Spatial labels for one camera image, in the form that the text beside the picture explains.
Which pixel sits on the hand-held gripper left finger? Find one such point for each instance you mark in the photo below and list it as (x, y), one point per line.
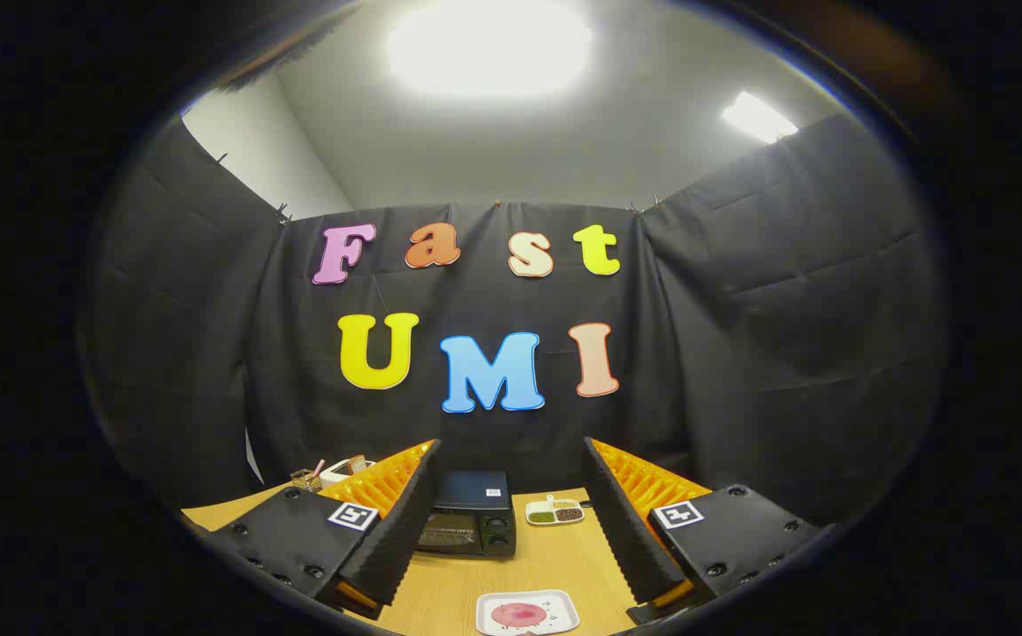
(400, 530)

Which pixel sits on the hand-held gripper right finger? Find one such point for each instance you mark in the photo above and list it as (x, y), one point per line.
(621, 530)

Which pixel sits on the black toaster oven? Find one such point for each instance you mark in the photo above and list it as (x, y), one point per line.
(471, 490)

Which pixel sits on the white square plate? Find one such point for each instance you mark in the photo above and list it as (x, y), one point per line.
(563, 609)

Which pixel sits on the pink round meat slice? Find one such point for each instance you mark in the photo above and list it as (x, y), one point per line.
(518, 614)

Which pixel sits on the white bread toaster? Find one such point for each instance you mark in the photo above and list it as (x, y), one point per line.
(338, 475)

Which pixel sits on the white divided dish with beans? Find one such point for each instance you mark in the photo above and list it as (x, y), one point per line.
(555, 512)

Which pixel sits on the bread slice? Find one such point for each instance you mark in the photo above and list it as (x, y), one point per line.
(356, 464)

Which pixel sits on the black backdrop cloth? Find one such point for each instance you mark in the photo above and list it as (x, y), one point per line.
(740, 353)

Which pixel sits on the small ceiling light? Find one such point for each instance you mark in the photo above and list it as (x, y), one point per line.
(758, 117)

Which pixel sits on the large ceiling light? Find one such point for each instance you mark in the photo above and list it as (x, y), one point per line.
(488, 44)

